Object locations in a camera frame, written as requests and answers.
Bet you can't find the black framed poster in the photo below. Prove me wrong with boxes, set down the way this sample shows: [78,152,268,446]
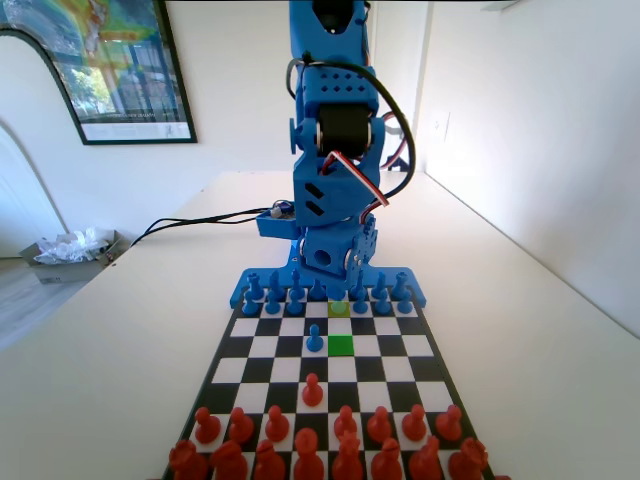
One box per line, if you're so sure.
[0,0,199,147]

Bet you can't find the white arched panel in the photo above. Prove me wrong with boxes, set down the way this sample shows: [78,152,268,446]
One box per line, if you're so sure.
[0,27,84,261]

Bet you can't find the white door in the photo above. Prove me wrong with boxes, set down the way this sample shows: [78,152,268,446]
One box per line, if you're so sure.
[372,0,426,174]

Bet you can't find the cardboard box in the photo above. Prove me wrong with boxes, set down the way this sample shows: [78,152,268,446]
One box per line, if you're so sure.
[19,227,132,286]

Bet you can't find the red chess bishop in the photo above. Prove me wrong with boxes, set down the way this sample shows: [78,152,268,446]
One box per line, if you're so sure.
[369,437,404,480]
[253,438,289,480]

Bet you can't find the black power cable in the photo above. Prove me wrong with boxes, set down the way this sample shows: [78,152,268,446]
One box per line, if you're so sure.
[129,207,274,247]
[144,212,264,236]

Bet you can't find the red chess pawn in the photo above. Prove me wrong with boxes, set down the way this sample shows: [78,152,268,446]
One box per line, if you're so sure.
[333,404,359,441]
[228,407,255,445]
[301,372,325,407]
[366,405,393,444]
[401,403,428,442]
[264,404,291,444]
[193,406,222,445]
[434,403,464,442]

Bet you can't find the black white chessboard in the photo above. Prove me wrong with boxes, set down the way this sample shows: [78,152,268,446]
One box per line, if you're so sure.
[159,292,499,480]

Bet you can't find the red white servo wire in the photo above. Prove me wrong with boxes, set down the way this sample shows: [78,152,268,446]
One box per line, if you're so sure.
[322,151,391,209]

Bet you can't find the crumpled clear plastic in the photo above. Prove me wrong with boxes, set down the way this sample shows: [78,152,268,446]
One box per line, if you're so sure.
[32,227,114,265]

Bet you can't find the red chess rook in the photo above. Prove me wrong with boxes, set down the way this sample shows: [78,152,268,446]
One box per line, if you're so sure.
[168,438,210,480]
[447,437,490,480]

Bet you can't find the red chess king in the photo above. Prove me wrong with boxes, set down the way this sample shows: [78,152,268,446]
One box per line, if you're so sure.
[330,430,365,480]

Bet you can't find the group of blue chess pieces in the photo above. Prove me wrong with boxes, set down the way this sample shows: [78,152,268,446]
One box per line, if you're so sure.
[228,252,429,309]

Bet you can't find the blue gripper camera box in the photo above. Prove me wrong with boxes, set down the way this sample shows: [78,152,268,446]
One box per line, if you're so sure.
[301,227,351,277]

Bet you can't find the red chess knight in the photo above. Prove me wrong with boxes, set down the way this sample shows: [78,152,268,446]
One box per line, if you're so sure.
[407,434,445,480]
[209,439,250,480]

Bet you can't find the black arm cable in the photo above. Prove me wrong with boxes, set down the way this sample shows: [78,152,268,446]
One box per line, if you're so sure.
[285,55,417,204]

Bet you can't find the white wall switch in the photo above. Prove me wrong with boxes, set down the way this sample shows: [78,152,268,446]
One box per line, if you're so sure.
[432,112,452,143]

